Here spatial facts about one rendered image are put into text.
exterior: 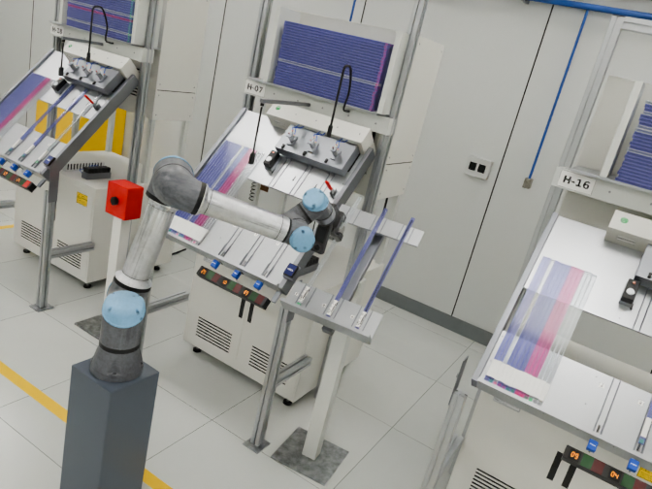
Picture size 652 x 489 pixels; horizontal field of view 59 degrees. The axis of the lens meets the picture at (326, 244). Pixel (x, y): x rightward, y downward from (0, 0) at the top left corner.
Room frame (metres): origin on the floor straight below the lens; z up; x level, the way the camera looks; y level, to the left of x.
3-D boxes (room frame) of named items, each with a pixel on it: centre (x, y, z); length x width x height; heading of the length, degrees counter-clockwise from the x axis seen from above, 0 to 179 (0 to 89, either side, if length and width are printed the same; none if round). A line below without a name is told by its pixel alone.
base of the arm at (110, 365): (1.49, 0.53, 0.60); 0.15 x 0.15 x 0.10
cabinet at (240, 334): (2.71, 0.14, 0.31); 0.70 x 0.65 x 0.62; 63
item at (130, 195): (2.62, 0.99, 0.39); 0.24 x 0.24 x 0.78; 63
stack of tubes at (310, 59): (2.57, 0.14, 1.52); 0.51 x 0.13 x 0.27; 63
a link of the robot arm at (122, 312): (1.50, 0.53, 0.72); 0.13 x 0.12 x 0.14; 19
